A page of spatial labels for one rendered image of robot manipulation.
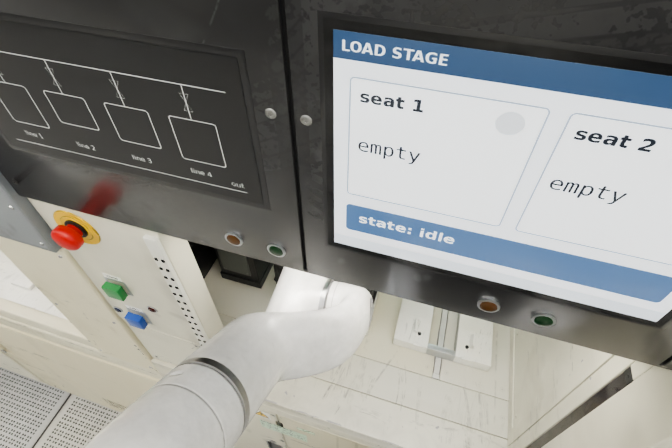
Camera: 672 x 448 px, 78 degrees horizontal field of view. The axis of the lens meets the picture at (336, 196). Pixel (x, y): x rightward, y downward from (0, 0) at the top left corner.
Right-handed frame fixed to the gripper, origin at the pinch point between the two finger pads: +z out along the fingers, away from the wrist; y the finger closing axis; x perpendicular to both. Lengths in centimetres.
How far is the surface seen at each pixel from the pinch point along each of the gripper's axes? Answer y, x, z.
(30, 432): -112, -121, -40
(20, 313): -74, -36, -25
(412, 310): 19.1, -31.3, -3.7
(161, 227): -13.8, 20.1, -29.9
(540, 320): 27.5, 21.8, -32.5
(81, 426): -94, -121, -33
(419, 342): 21.5, -31.3, -11.1
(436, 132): 15, 41, -32
